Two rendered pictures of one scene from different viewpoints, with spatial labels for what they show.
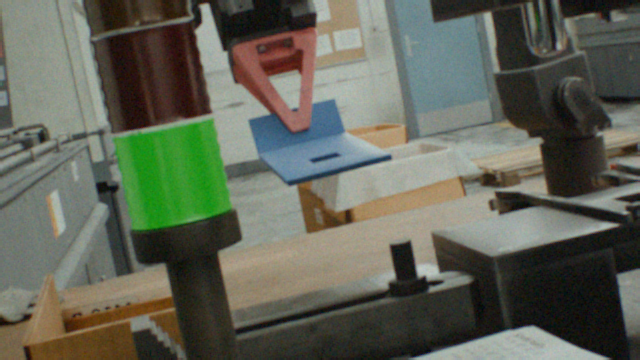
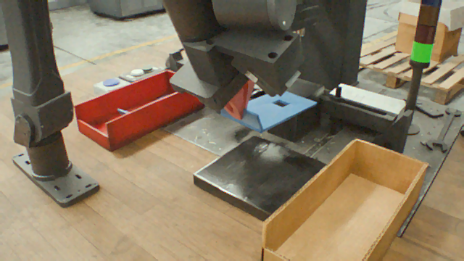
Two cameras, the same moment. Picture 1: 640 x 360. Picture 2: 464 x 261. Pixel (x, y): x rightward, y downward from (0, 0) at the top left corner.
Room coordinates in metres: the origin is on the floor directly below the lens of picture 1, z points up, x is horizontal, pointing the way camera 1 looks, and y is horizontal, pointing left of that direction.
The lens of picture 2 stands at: (1.08, 0.35, 1.28)
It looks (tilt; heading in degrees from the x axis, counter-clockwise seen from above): 29 degrees down; 230
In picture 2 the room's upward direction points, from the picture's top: straight up
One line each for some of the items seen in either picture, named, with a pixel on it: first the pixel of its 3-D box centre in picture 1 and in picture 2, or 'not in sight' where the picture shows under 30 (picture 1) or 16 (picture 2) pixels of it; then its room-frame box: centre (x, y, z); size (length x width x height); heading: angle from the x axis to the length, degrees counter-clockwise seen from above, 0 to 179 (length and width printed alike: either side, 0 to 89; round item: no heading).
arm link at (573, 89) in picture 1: (560, 109); (43, 120); (0.98, -0.24, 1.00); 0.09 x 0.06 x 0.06; 24
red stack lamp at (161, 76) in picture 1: (152, 77); (425, 32); (0.37, 0.05, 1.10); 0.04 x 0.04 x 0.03
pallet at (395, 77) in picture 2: not in sight; (417, 64); (-2.51, -1.19, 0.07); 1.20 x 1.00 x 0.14; 4
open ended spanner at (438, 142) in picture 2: not in sight; (446, 127); (0.31, 0.11, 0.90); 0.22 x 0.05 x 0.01; 11
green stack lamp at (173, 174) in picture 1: (173, 172); (421, 51); (0.37, 0.05, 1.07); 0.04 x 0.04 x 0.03
